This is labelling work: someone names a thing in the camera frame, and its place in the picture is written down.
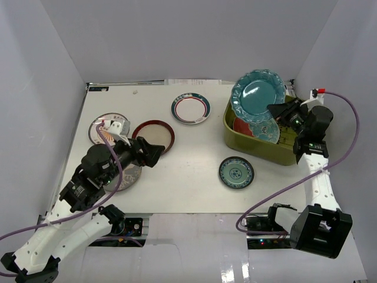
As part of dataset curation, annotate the grey plate white pattern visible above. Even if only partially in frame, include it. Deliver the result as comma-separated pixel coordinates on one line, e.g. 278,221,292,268
104,164,142,192

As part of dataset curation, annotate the blue white patterned plate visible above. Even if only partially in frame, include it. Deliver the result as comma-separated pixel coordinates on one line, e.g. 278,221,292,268
219,156,255,190

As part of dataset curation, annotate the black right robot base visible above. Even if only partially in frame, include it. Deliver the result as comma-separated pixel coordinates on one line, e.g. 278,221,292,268
243,203,297,236

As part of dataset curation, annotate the red lacquer round tray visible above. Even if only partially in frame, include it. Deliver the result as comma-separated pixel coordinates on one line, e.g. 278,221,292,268
132,120,175,154

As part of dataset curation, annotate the large teal scalloped plate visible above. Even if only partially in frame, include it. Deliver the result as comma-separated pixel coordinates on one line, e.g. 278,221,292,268
230,70,286,124

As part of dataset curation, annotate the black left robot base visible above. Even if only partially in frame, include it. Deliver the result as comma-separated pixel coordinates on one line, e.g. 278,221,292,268
96,205,144,246

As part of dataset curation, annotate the red and teal plate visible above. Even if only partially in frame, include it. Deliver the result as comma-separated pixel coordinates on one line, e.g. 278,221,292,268
233,118,280,144

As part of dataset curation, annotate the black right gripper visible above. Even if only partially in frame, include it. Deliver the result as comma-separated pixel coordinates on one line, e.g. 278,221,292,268
266,97,308,137

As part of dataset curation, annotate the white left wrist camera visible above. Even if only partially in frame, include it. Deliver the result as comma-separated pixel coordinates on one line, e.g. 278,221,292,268
102,120,130,144

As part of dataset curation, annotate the olive green plastic bin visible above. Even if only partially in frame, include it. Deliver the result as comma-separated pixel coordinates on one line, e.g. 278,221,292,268
223,101,297,166

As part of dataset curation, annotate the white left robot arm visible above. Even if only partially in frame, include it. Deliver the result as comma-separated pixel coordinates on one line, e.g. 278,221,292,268
1,137,165,282

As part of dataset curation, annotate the white plate teal rim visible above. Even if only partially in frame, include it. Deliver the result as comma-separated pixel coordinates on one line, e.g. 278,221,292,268
171,93,211,125

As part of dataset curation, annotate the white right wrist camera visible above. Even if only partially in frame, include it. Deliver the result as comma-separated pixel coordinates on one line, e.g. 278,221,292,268
300,88,326,110

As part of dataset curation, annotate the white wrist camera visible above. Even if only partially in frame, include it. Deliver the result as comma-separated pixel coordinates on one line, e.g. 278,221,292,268
300,88,326,110
102,120,130,144

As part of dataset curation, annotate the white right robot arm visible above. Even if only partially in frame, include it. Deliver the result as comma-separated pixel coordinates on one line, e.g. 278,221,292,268
266,99,353,259

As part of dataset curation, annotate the white plate orange sunburst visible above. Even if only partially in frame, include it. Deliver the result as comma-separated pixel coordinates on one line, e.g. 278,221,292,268
88,113,130,146

